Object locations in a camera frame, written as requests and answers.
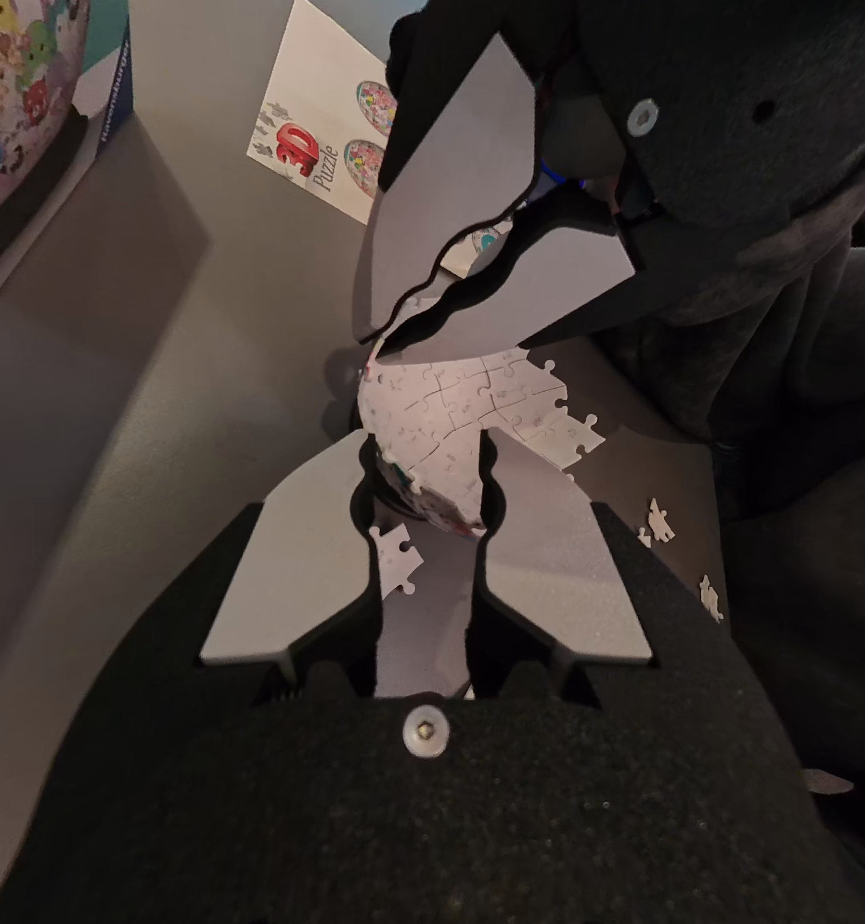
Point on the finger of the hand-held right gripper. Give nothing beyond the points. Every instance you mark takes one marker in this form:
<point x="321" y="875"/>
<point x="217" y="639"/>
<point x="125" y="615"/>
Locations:
<point x="454" y="166"/>
<point x="548" y="289"/>

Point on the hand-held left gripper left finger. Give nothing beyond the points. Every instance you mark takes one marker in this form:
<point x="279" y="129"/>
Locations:
<point x="288" y="577"/>

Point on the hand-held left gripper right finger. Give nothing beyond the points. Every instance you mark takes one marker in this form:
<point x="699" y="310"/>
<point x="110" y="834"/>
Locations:
<point x="562" y="577"/>

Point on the single white puzzle piece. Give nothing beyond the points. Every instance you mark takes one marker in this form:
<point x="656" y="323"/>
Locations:
<point x="396" y="563"/>

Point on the partly built puzzle ball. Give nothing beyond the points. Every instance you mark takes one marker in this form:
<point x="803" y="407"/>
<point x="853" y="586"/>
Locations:
<point x="461" y="404"/>

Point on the scattered loose puzzle pieces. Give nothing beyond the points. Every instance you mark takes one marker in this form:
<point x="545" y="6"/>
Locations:
<point x="662" y="520"/>

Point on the colourful puzzle box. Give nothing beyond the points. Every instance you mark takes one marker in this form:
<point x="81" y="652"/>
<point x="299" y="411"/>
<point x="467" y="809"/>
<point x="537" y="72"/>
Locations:
<point x="35" y="86"/>

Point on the printed instruction leaflet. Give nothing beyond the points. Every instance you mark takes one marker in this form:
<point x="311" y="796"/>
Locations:
<point x="309" y="94"/>

